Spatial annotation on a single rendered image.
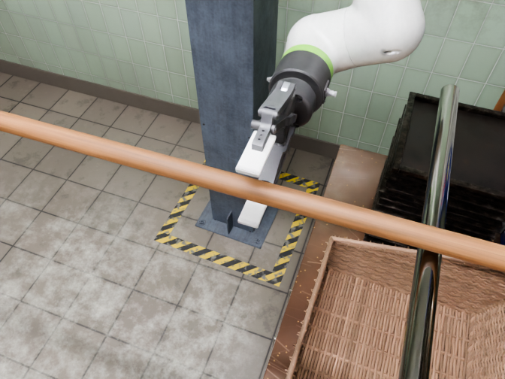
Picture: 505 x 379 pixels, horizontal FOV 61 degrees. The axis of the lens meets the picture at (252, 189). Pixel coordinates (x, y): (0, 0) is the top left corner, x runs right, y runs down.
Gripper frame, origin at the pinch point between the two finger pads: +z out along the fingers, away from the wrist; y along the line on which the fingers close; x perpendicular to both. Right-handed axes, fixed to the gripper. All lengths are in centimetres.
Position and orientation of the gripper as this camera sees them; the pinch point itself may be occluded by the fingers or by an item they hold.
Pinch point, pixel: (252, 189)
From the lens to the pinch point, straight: 57.5
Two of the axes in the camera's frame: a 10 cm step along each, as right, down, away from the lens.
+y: 0.0, 6.2, 7.9
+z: -3.3, 7.4, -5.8
